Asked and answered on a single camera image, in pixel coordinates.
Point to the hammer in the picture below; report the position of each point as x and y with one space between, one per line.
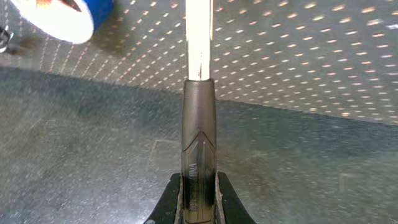
199 124

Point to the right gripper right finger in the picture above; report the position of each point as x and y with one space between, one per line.
231 205

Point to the roll of blue tape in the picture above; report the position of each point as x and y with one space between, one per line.
62 21

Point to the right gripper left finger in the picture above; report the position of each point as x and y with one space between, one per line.
166 205

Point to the black pegboard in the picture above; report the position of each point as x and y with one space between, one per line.
280 62

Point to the black and white pliers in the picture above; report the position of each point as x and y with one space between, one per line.
4 39

